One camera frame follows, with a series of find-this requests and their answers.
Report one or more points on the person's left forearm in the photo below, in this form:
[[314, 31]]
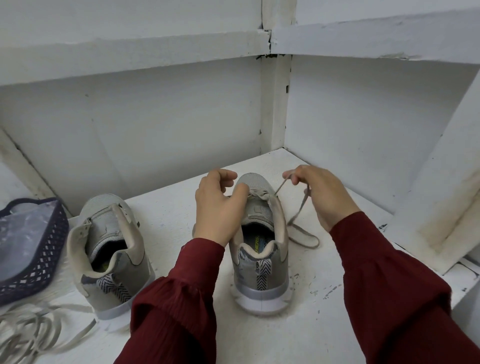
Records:
[[176, 307]]

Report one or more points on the dark plastic lattice basket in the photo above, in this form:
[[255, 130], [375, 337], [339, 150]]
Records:
[[41, 270]]

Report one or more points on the grey shoelace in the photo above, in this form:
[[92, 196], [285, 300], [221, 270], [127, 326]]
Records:
[[30, 330], [304, 238]]

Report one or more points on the person's right forearm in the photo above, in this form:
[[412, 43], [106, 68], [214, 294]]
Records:
[[409, 292]]

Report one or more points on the grey mesh shoe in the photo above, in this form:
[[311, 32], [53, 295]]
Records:
[[262, 281], [112, 266]]

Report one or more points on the person's left hand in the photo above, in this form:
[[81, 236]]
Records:
[[217, 210]]

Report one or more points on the person's right hand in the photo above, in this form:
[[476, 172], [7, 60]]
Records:
[[326, 195]]

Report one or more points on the clear plastic bag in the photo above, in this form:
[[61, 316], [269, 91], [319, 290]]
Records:
[[22, 240]]

